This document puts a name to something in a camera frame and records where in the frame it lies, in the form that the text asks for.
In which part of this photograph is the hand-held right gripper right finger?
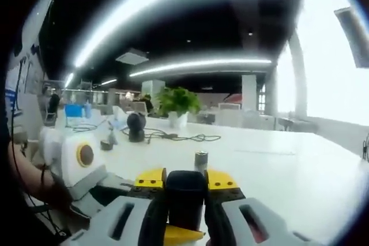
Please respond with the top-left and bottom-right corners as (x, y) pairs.
(204, 168), (321, 246)

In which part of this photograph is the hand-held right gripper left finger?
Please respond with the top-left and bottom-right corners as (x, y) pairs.
(62, 167), (168, 246)

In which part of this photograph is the tall dark cosmetic bottle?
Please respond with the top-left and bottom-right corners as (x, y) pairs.
(168, 196), (205, 227)

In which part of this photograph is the small labelled cosmetic bottle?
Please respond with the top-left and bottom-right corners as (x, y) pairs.
(195, 150), (209, 174)

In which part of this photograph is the person's left hand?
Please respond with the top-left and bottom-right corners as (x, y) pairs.
(40, 168), (77, 215)

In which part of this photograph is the black tape roll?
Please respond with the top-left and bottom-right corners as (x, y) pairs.
(100, 139), (114, 152)

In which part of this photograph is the white table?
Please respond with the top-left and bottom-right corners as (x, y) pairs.
(28, 113), (369, 246)

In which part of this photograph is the small grey stand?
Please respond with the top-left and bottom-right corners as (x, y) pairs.
(107, 129), (119, 146)

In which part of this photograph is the blue box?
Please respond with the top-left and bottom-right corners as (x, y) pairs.
(65, 104), (85, 120)

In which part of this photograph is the black round webcam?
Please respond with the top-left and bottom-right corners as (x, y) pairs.
(126, 112), (146, 143)

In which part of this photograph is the white plastic bag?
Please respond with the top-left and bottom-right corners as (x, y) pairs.
(111, 106), (128, 130)

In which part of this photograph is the green plant in white pot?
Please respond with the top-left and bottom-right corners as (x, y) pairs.
(155, 86), (202, 128)

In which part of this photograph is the red white banner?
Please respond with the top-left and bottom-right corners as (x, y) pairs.
(223, 93), (243, 104)

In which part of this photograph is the ceiling air vent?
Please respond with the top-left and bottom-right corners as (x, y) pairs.
(115, 48), (150, 65)

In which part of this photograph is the long ceiling light strip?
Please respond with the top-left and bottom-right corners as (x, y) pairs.
(129, 58), (273, 78)
(73, 0), (295, 69)

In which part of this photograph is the dark thin cable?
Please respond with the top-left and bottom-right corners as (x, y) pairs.
(66, 122), (114, 133)

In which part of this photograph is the thin black device cable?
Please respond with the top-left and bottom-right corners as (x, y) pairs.
(10, 55), (69, 237)

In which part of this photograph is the black power cable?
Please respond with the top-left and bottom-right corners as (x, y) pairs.
(122, 126), (223, 145)

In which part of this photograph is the black wire frame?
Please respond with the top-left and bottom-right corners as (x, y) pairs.
(361, 132), (369, 163)

